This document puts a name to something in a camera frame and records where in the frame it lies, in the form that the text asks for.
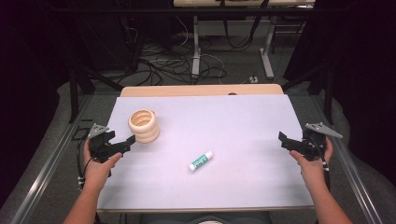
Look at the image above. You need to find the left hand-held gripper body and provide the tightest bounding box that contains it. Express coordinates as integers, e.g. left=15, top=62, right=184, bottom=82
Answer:
left=87, top=123, right=117, bottom=163

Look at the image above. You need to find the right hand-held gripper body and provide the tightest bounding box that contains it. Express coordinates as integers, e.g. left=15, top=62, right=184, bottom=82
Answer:
left=299, top=121, right=344, bottom=161

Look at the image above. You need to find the cream ringed pen holder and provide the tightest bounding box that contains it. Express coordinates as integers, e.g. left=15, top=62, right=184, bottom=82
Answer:
left=127, top=108, right=161, bottom=145

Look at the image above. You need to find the white and green glue stick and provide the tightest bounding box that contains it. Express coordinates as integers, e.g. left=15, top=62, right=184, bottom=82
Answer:
left=187, top=150, right=215, bottom=173

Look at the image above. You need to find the person's left hand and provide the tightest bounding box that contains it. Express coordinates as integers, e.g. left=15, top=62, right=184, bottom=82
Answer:
left=82, top=139, right=123, bottom=189

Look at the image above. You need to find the person's right hand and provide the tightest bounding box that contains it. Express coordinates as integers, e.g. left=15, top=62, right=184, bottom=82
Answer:
left=289, top=137, right=334, bottom=189

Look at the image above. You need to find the black metal stand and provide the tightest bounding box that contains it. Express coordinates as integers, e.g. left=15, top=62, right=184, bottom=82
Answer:
left=280, top=60, right=336, bottom=125
left=68, top=59, right=125, bottom=124

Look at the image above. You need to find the white table mat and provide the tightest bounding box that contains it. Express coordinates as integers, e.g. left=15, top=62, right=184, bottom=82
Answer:
left=96, top=93, right=315, bottom=211

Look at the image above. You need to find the wooden table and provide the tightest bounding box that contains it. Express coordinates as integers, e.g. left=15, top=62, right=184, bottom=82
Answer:
left=96, top=83, right=315, bottom=215

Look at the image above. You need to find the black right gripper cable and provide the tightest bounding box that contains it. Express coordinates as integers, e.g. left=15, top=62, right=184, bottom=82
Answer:
left=307, top=135, right=332, bottom=192

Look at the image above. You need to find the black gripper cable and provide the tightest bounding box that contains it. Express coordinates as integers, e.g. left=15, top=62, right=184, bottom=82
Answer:
left=76, top=135, right=95, bottom=191
left=307, top=135, right=332, bottom=192

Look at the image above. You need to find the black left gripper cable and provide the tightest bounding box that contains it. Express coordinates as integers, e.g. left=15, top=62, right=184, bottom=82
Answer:
left=76, top=135, right=95, bottom=191

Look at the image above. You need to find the metal floor rail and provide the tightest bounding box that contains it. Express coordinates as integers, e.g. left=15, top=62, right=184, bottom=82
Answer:
left=9, top=94, right=93, bottom=224
left=311, top=94, right=385, bottom=224

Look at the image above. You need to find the tangle of floor cables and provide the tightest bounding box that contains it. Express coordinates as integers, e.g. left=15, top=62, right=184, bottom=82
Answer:
left=118, top=15, right=260, bottom=87

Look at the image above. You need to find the white desk frame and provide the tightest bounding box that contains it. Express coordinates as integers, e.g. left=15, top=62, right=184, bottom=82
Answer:
left=172, top=0, right=316, bottom=80

